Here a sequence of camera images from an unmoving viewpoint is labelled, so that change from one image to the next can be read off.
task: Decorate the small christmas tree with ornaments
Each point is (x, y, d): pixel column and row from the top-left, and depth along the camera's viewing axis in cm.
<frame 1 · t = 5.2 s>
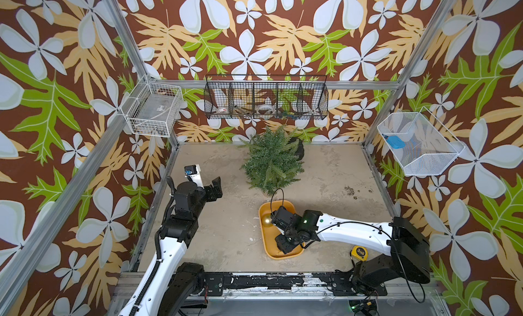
left hand: (210, 177, 77), fingers open
right hand: (280, 243, 80), fingers open
small green christmas tree: (272, 164, 77), point 28 cm above the table
blue object in basket: (395, 141, 88), point 26 cm above the table
black tree pot: (300, 150, 113), point 5 cm above the table

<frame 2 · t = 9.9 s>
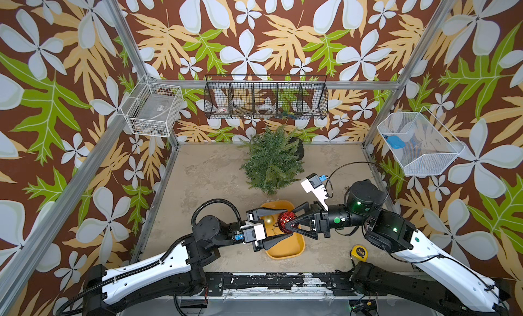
left hand: (286, 216, 52), fingers open
right hand: (287, 225, 50), fingers open
the named things where they were.

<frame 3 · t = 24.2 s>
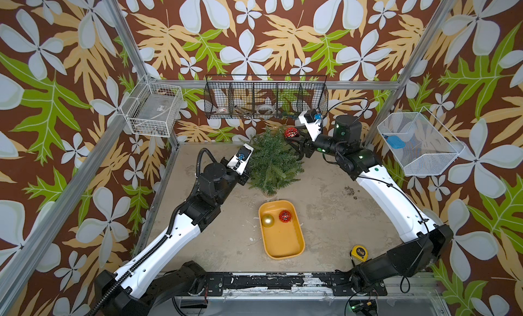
left hand: (244, 150, 68), fingers closed
right hand: (290, 133, 69), fingers open
red faceted ornament: (284, 216, 88), point 6 cm above the table
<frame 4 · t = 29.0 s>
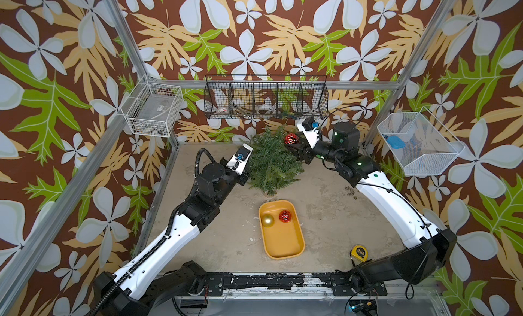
left hand: (244, 150, 67), fingers closed
right hand: (290, 139, 70), fingers open
